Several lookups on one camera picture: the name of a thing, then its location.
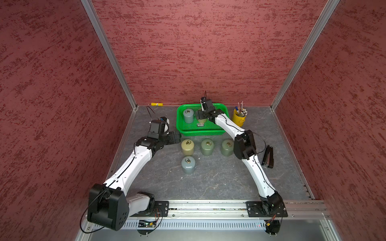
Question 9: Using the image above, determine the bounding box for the grey-blue tea canister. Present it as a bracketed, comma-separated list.
[183, 108, 195, 124]
[181, 156, 196, 174]

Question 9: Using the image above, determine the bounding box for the green tea canister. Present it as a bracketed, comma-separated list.
[201, 139, 215, 156]
[221, 139, 234, 157]

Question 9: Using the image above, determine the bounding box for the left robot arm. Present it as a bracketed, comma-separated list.
[85, 131, 181, 231]

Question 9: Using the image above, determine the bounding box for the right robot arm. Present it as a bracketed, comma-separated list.
[197, 109, 284, 216]

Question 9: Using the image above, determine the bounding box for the green plastic basket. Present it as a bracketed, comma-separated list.
[176, 103, 225, 137]

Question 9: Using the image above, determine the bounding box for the yellow metal pencil bucket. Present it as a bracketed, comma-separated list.
[232, 109, 246, 127]

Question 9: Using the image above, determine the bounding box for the black stapler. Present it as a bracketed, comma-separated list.
[261, 145, 274, 169]

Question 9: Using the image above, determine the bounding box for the aluminium corner profile left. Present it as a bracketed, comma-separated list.
[81, 0, 138, 111]

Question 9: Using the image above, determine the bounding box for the aluminium corner profile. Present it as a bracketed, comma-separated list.
[270, 0, 340, 111]
[81, 0, 138, 111]

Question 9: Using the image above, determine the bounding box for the aluminium corner profile right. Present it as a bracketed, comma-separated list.
[270, 0, 340, 111]

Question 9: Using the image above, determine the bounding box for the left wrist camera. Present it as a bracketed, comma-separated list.
[149, 116, 170, 135]

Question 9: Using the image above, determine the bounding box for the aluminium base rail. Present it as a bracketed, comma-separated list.
[76, 200, 341, 241]

